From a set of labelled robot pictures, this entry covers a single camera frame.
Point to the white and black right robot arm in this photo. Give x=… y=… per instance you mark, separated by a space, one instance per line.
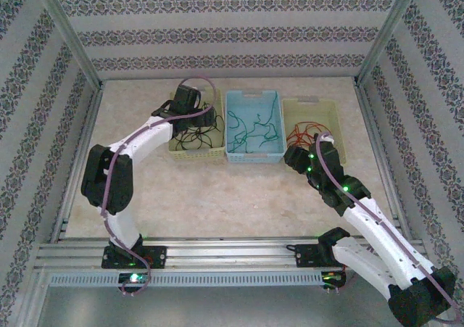
x=362 y=261

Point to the controller board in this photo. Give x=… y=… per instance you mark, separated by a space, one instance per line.
x=134 y=278
x=333 y=279

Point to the left controller board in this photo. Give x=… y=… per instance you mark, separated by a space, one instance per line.
x=134 y=278

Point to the aluminium frame post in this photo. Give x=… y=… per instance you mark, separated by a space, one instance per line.
x=70 y=37
x=388 y=33

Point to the pale yellow plastic bin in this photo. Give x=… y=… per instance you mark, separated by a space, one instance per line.
x=308 y=111
x=195 y=156

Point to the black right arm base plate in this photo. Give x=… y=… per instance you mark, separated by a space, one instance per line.
x=308 y=256

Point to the right controller board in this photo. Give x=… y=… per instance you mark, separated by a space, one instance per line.
x=333 y=279

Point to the grey metal panel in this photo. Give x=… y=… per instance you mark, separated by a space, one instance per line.
x=232 y=309

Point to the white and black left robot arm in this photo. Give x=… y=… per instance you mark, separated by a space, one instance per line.
x=145 y=142

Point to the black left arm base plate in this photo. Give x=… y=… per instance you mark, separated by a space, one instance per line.
x=156 y=256

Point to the aluminium mounting rail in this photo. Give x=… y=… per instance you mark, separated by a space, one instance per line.
x=232 y=254

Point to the light blue plastic bin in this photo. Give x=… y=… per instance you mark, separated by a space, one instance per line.
x=250 y=106

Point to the aluminium side rail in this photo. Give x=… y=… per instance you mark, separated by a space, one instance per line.
x=79 y=160
x=373 y=131

